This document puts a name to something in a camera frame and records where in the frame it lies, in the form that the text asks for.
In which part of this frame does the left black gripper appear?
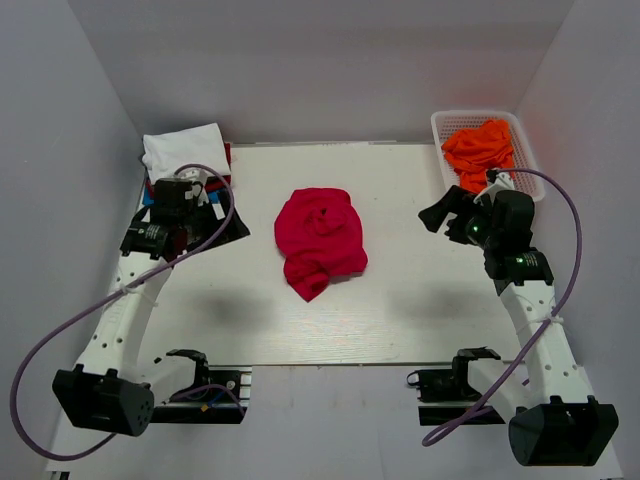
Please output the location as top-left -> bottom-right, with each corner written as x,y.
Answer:
181,191 -> 251,256

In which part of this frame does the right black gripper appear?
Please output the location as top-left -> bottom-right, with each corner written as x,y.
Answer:
418,185 -> 500,250

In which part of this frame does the crimson red t-shirt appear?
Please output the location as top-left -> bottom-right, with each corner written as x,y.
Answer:
274,187 -> 368,302

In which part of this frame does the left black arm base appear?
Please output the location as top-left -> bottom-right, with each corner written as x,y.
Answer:
151,367 -> 252,425

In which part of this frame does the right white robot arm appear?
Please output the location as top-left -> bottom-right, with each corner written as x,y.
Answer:
419,186 -> 619,467

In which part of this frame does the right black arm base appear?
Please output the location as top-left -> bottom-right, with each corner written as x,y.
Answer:
406,368 -> 481,426

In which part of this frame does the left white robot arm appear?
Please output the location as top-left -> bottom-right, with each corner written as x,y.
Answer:
53,178 -> 249,436

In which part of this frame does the orange t-shirt in basket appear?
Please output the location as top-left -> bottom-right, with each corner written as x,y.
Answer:
441,119 -> 515,194

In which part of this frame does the white plastic perforated basket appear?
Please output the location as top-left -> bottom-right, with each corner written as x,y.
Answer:
431,110 -> 538,190

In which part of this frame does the blue folded t-shirt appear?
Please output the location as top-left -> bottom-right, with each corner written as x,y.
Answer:
142,187 -> 223,206

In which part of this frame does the white folded t-shirt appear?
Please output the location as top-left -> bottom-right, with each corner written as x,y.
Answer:
142,123 -> 231,184

